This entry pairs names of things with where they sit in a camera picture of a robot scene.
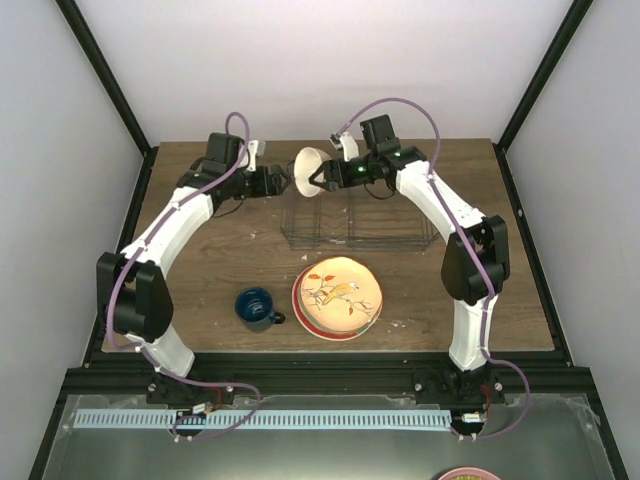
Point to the dark blue ceramic mug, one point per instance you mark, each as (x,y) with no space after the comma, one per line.
(255,309)

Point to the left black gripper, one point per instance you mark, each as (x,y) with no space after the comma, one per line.
(274,188)

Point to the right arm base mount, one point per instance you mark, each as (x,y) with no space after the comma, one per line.
(450,387)

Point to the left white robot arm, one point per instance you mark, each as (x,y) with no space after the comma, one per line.
(132,293)

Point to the red-rimmed white plate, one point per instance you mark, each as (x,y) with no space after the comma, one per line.
(315,328)

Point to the light blue slotted cable duct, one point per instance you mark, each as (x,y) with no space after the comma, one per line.
(409,420)

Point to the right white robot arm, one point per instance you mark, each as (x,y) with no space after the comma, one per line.
(476,262)

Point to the grey wire dish rack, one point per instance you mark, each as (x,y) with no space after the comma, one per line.
(354,219)

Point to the pink plate at bottom edge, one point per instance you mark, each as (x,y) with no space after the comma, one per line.
(468,473)

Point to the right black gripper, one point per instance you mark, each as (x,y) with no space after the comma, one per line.
(332,168)

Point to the green-rimmed plate in stack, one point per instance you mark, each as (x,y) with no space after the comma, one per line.
(335,325)

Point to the cream ceramic bowl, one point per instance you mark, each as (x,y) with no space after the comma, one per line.
(306,164)

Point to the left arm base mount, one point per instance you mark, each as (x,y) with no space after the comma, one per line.
(162,389)

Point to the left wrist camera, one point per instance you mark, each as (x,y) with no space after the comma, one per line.
(255,150)

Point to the black aluminium frame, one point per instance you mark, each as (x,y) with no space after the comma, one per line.
(325,373)

